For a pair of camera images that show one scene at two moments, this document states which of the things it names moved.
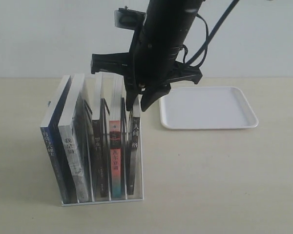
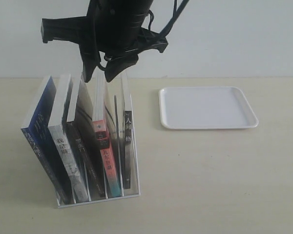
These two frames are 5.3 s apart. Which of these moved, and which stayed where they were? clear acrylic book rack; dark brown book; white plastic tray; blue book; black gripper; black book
Moved: black gripper; black book; dark brown book; blue book
Stayed: white plastic tray; clear acrylic book rack
